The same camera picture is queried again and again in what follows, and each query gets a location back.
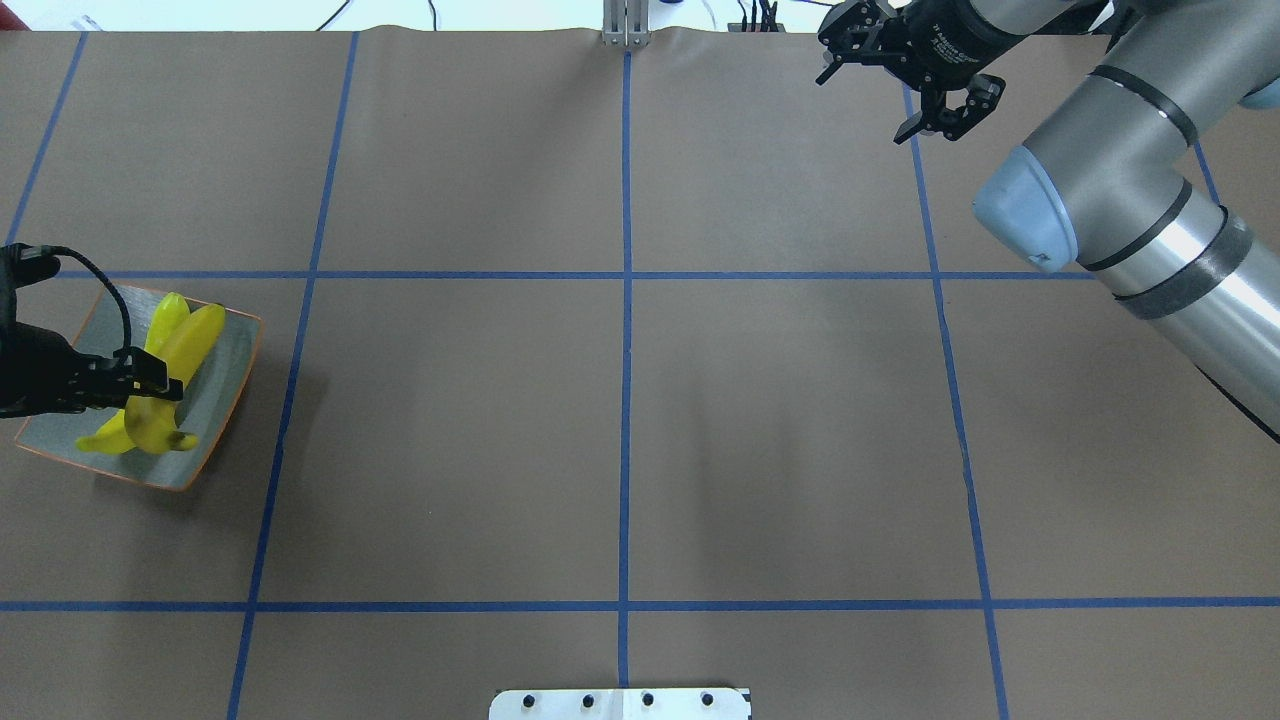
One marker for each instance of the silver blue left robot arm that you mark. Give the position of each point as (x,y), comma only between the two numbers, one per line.
(41,373)

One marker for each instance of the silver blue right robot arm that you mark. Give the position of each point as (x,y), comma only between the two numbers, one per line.
(1096,183)

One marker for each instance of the yellow banana curved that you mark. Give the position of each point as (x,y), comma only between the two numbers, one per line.
(112,437)

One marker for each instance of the white pedestal column base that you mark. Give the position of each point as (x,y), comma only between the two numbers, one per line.
(623,703)

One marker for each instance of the aluminium frame post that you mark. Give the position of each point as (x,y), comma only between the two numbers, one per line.
(626,23)

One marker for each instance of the grey square plate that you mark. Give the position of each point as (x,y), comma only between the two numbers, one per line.
(205,410)

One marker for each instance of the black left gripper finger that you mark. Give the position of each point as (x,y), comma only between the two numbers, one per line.
(134,373)

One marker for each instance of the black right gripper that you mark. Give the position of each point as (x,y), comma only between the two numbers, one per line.
(962,38)

